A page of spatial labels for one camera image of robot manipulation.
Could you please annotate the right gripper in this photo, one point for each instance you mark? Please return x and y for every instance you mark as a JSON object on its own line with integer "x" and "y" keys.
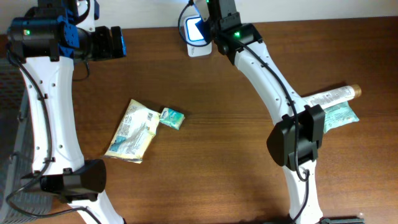
{"x": 224, "y": 7}

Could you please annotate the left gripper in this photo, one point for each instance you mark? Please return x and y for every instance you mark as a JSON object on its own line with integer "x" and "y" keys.
{"x": 116, "y": 41}

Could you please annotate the yellow white wipes packet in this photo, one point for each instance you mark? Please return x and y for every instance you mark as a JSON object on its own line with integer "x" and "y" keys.
{"x": 135, "y": 132}

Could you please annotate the small teal tissue pack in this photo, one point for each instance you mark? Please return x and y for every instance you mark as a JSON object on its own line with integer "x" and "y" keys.
{"x": 172, "y": 118}

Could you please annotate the white tube with gold cap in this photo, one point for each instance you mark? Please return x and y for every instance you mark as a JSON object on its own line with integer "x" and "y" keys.
{"x": 334, "y": 97}

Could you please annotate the teal snack bar packet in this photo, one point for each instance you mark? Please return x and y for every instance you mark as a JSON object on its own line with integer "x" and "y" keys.
{"x": 339, "y": 115}

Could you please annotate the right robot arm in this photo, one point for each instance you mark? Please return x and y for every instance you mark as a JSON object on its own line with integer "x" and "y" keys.
{"x": 297, "y": 134}

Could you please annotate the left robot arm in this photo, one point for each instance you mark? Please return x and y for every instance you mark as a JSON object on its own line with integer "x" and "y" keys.
{"x": 45, "y": 45}

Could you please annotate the grey plastic mesh basket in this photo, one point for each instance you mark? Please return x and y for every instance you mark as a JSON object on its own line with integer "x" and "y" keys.
{"x": 17, "y": 144}

